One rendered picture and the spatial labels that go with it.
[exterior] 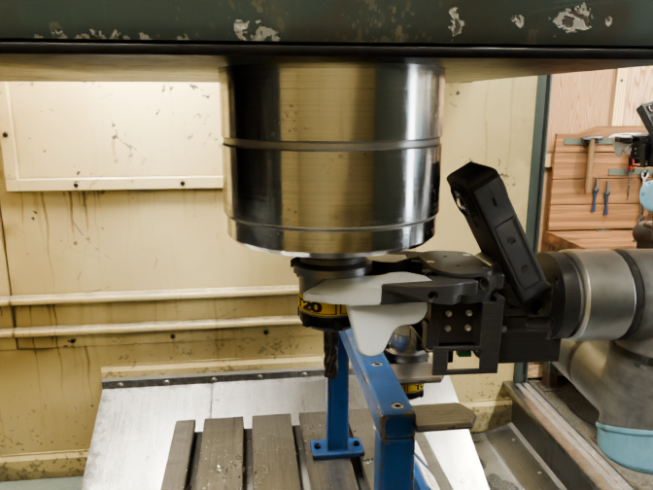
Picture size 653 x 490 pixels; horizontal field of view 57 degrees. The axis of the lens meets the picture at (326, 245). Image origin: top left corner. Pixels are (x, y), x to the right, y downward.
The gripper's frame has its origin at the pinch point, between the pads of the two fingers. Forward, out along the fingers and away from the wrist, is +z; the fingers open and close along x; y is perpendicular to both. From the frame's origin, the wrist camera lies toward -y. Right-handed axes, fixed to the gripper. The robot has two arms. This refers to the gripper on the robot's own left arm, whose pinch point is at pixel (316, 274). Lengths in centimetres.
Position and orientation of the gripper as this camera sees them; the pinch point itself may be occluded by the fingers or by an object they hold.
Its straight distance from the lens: 46.6
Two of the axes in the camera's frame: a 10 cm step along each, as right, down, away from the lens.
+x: -1.3, -2.3, 9.7
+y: -0.2, 9.7, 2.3
